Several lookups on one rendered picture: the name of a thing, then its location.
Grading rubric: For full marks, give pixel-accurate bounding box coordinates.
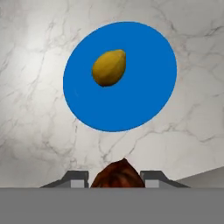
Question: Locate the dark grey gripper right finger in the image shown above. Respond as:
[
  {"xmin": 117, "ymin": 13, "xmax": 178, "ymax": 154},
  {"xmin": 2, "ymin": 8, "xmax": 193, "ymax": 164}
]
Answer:
[{"xmin": 140, "ymin": 170, "xmax": 191, "ymax": 189}]

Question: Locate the blue round plate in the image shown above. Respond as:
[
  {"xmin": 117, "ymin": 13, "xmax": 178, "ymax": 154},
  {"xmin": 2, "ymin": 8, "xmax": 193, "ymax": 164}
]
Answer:
[{"xmin": 62, "ymin": 20, "xmax": 178, "ymax": 133}]

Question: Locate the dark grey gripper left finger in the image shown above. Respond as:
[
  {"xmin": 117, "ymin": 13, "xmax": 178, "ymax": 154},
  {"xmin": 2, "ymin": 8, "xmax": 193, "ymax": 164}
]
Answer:
[{"xmin": 39, "ymin": 170, "xmax": 89, "ymax": 189}]

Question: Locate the yellow lemon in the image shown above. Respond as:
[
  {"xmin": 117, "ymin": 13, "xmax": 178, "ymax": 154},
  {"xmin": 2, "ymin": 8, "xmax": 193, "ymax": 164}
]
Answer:
[{"xmin": 91, "ymin": 48, "xmax": 127, "ymax": 88}]

